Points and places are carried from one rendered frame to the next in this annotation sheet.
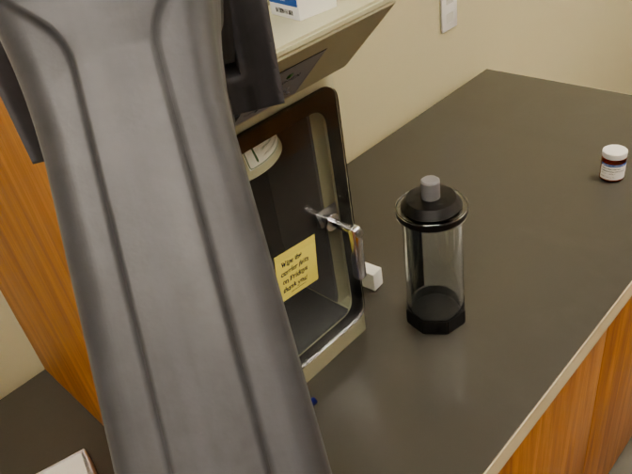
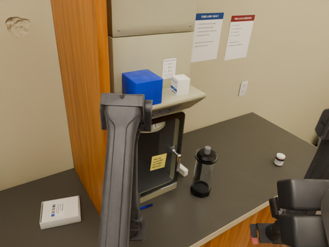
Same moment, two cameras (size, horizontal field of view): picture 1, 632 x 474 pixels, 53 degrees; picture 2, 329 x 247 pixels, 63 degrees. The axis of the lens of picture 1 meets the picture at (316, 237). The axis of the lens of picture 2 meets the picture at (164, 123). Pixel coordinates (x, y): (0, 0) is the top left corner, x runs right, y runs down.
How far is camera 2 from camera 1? 0.31 m
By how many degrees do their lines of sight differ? 7
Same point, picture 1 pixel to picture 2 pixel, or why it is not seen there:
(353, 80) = (201, 104)
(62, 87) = (112, 132)
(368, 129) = (202, 121)
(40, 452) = (65, 192)
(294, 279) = (156, 164)
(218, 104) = (131, 139)
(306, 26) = (177, 98)
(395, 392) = (177, 210)
